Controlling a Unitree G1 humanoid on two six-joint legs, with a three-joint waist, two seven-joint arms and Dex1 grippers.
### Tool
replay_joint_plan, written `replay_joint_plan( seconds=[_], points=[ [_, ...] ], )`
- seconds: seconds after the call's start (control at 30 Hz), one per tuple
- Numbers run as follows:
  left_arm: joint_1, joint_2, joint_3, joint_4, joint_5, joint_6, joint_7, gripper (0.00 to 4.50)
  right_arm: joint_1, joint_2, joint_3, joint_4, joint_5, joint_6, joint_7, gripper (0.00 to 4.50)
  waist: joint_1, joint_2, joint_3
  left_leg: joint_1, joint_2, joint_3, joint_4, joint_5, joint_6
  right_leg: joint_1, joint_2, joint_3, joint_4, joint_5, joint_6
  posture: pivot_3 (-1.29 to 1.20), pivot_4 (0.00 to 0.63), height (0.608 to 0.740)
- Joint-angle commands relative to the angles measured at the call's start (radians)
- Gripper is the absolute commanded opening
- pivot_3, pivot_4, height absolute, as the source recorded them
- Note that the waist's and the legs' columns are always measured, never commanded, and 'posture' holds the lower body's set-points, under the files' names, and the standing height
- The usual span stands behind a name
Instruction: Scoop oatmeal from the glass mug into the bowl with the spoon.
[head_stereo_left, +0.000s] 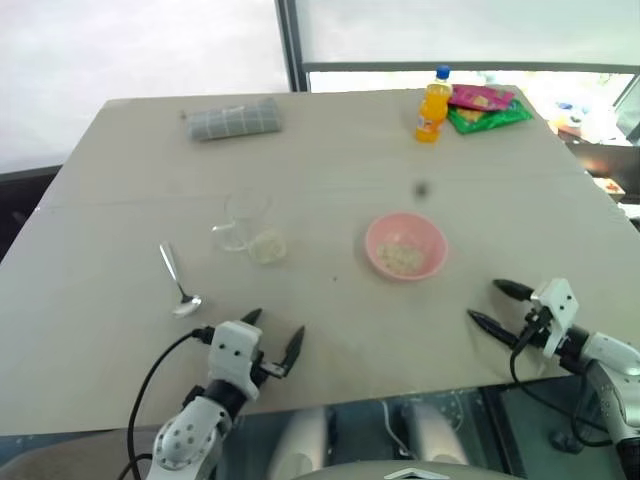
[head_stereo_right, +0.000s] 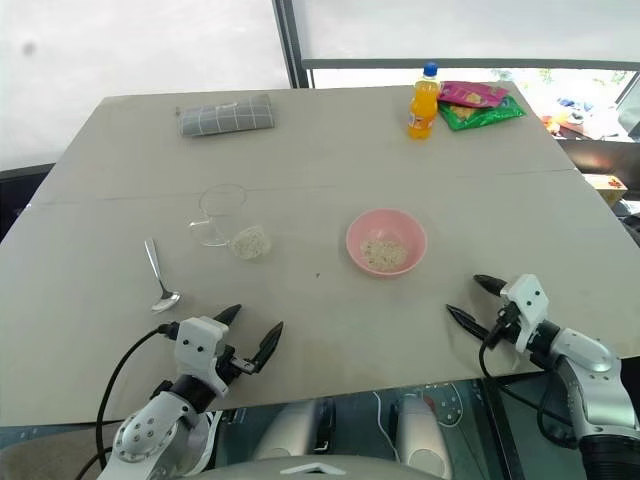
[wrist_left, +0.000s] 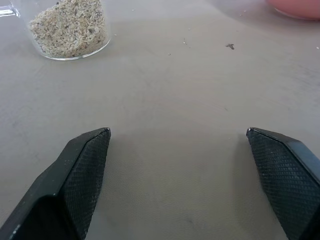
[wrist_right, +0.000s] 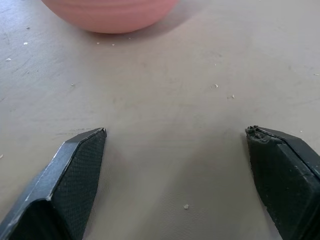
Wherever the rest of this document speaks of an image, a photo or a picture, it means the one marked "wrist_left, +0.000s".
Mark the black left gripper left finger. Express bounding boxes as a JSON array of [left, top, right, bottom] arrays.
[[0, 127, 112, 240]]

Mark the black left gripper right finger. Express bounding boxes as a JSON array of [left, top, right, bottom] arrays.
[[245, 126, 320, 240]]

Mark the pile of beige oat flakes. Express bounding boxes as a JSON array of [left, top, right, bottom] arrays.
[[28, 0, 107, 58]]

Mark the clear glass beaker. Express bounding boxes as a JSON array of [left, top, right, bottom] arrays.
[[0, 0, 112, 61]]

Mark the pink bowl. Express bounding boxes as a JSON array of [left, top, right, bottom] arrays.
[[265, 0, 320, 21]]

